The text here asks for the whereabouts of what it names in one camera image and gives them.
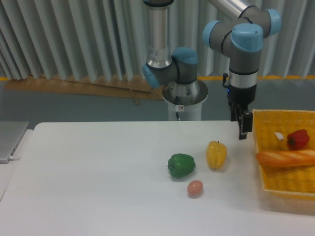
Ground red bell pepper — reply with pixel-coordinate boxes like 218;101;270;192
287;129;310;150

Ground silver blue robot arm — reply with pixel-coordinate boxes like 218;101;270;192
142;0;281;140

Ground yellow woven basket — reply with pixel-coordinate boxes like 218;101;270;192
252;109;315;200

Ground white paper tag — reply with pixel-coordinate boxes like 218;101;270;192
274;132;284;141

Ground brown cardboard sheet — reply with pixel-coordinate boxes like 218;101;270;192
5;74;163;104

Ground green bell pepper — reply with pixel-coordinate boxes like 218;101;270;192
167;153;195;178

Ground yellow bell pepper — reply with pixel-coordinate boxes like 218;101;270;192
206;141;227;170

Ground brown egg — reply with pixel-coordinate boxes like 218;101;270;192
187;180;203;197

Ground baguette bread loaf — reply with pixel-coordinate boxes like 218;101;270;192
255;149;315;167

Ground silver laptop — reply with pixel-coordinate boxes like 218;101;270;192
0;121;29;164

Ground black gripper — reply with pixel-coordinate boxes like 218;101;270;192
227;85;256;140

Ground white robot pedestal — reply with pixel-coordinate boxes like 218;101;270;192
165;100;202;121

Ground black base cable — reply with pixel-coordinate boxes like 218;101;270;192
174;96;182;121

